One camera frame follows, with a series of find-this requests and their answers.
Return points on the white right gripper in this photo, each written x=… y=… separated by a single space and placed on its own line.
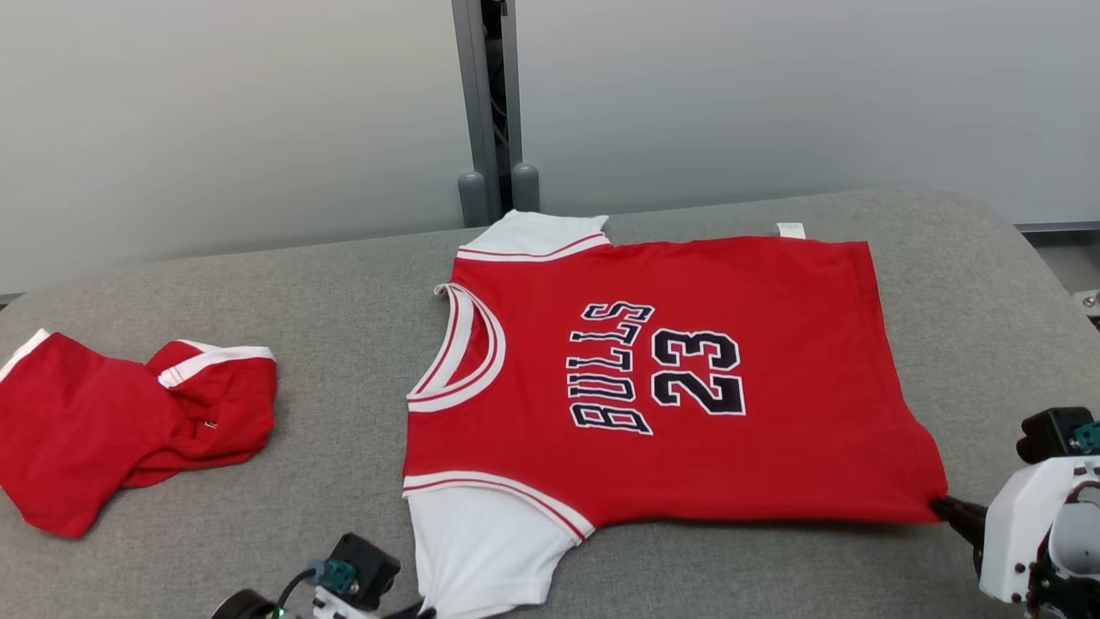
x=1014 y=524

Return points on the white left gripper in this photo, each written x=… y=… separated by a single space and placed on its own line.
x=331 y=609

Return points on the red Bulls 23 jersey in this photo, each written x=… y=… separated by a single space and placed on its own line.
x=730 y=447

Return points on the red Bulls 23 shorts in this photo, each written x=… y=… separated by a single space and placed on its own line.
x=86 y=430

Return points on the grey fabric sofa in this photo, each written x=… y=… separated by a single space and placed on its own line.
x=301 y=301

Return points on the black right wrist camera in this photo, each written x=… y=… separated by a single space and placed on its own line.
x=1048 y=434

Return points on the grey partition post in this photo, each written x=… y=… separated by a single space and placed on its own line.
x=471 y=103

